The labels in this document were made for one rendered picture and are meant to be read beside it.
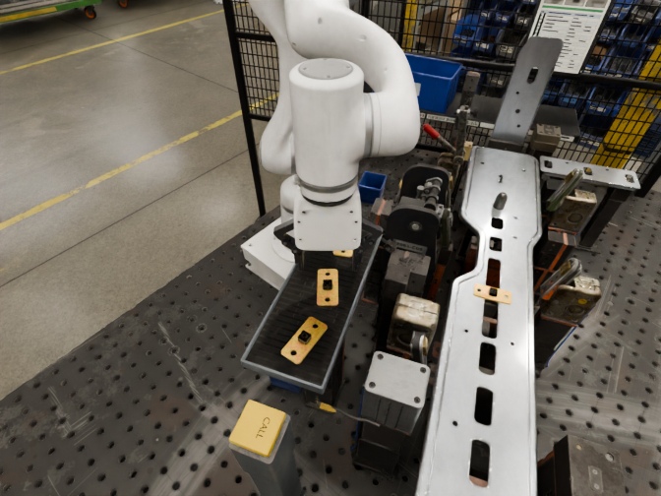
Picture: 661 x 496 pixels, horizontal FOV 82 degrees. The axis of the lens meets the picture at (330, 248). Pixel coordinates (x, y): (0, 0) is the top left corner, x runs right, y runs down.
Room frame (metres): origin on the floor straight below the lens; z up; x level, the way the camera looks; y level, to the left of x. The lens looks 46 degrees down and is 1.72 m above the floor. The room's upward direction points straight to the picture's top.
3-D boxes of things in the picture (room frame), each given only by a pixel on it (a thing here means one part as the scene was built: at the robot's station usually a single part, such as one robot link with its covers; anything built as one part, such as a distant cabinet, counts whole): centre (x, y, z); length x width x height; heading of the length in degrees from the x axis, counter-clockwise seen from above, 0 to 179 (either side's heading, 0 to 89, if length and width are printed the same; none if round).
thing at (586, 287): (0.54, -0.56, 0.87); 0.12 x 0.09 x 0.35; 71
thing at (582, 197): (0.86, -0.71, 0.87); 0.12 x 0.09 x 0.35; 71
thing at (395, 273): (0.53, -0.14, 0.90); 0.05 x 0.05 x 0.40; 71
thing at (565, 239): (0.74, -0.63, 0.84); 0.11 x 0.08 x 0.29; 71
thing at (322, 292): (0.44, 0.01, 1.17); 0.08 x 0.04 x 0.01; 0
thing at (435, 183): (0.71, -0.22, 0.94); 0.18 x 0.13 x 0.49; 161
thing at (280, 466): (0.19, 0.10, 0.92); 0.08 x 0.08 x 0.44; 71
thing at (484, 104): (1.46, -0.49, 1.01); 0.90 x 0.22 x 0.03; 71
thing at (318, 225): (0.44, 0.00, 1.34); 0.10 x 0.07 x 0.11; 90
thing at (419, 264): (0.58, -0.18, 0.89); 0.13 x 0.11 x 0.38; 71
